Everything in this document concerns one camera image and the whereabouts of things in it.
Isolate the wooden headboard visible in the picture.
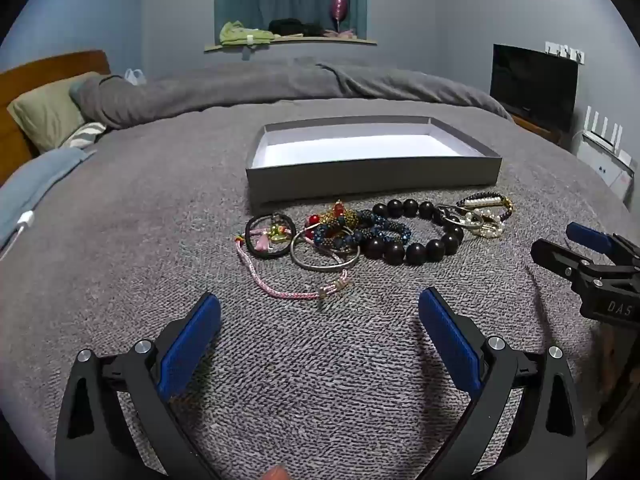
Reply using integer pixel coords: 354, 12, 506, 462
0, 50, 111, 175

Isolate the shallow grey cardboard box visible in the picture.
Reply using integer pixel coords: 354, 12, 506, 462
245, 116, 502, 207

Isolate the green pillow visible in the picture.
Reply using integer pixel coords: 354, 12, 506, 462
7, 72, 104, 154

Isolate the pearl and gold bracelet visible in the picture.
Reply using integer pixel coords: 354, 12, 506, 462
467, 212, 506, 240

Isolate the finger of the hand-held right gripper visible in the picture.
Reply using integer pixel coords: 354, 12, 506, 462
530, 238, 598, 283
566, 222, 640, 263

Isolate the large black bead bracelet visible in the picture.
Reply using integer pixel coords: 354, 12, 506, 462
361, 199, 466, 267

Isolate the white charger cable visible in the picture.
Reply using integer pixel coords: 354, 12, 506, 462
0, 211, 35, 261

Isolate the dark bead bracelet gold clasp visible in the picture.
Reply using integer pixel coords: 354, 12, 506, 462
456, 192, 515, 222

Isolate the silver bangle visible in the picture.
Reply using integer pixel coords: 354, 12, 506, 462
290, 230, 362, 274

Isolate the grey knit blanket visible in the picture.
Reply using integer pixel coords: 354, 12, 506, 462
0, 97, 632, 480

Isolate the white wall hook rack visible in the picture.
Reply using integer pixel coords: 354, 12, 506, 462
544, 40, 586, 65

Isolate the striped pillow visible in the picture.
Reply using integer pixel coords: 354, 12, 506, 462
62, 121, 109, 150

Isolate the black flat screen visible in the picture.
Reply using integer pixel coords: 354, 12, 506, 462
489, 43, 579, 134

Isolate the grey duvet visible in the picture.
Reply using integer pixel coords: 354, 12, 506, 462
70, 57, 514, 131

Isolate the person's right forearm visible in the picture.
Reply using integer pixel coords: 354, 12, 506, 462
597, 320, 640, 428

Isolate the thin silver ring bracelet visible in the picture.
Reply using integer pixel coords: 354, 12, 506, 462
436, 204, 485, 234

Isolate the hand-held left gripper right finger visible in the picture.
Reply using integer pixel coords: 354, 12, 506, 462
417, 287, 588, 480

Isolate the red and gold bead bracelet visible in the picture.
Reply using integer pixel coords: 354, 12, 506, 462
306, 200, 361, 233

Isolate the blue bead bracelet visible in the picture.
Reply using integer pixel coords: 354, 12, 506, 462
312, 215, 412, 254

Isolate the black cloth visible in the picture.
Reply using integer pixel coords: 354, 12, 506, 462
268, 18, 327, 38

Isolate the wooden stand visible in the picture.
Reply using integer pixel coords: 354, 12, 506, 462
509, 113, 565, 145

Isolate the wooden window shelf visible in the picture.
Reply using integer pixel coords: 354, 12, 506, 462
203, 36, 379, 53

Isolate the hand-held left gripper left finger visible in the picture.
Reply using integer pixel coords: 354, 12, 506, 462
54, 291, 223, 480

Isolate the white router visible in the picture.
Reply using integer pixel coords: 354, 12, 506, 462
582, 106, 634, 166

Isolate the white appliance box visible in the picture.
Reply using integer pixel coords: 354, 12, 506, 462
570, 132, 636, 207

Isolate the pink cord bracelet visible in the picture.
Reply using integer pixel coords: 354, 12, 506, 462
234, 225, 351, 302

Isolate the black ring bracelet with charms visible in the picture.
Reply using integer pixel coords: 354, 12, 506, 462
244, 212, 300, 261

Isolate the green cloth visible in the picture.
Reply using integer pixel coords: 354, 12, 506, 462
219, 20, 275, 46

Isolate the light blue blanket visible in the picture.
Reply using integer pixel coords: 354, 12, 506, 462
0, 147, 97, 252

